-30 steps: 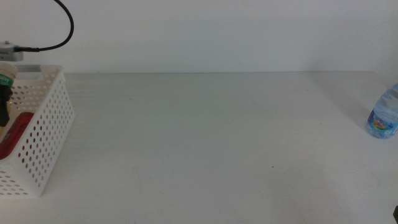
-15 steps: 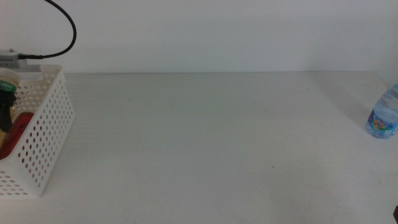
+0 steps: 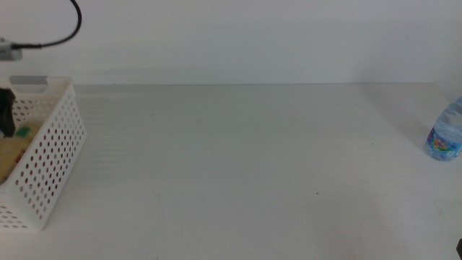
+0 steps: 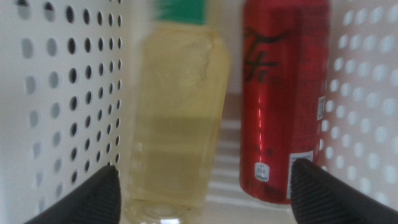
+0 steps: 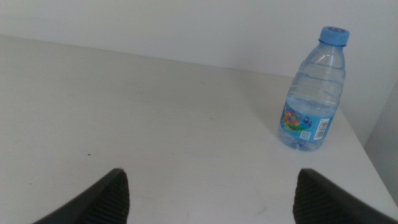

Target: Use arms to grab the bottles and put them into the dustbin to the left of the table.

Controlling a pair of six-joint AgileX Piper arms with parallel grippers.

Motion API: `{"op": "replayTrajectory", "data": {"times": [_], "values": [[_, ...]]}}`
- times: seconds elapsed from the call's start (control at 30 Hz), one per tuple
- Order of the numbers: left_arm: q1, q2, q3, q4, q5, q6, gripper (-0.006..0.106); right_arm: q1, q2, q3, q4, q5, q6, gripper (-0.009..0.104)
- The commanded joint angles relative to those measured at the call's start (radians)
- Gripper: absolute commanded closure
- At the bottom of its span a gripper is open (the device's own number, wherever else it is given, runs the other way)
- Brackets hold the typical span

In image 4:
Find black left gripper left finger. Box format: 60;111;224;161
23;164;122;224

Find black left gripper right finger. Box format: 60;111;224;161
289;157;398;224

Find red soda can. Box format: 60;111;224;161
239;0;331;205

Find yellow tea bottle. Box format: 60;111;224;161
122;0;232;224

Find white perforated plastic basket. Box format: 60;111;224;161
0;0;398;224

